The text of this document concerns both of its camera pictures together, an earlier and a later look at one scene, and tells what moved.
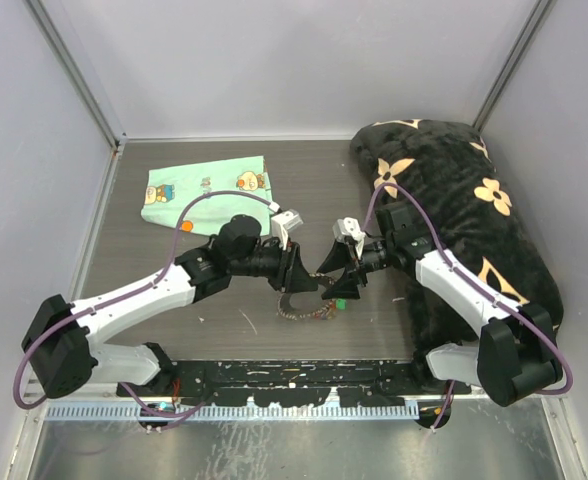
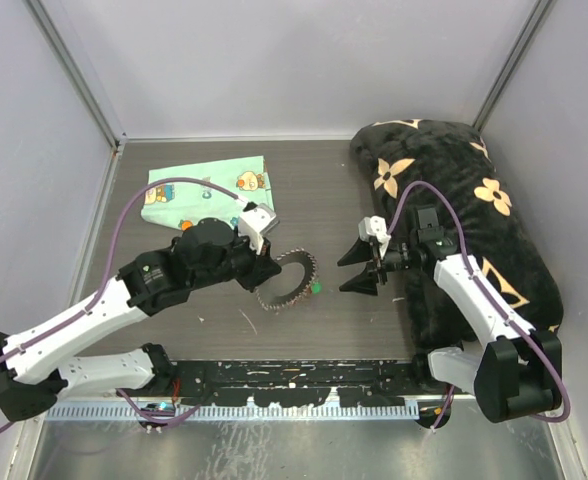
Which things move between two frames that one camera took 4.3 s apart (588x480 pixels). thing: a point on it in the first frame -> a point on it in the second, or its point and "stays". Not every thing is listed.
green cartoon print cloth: [169, 189] stays
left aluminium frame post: [55, 23] stays
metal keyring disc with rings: [285, 308] -> [310, 266]
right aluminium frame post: [525, 38] stays
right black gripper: [345, 287] -> [363, 251]
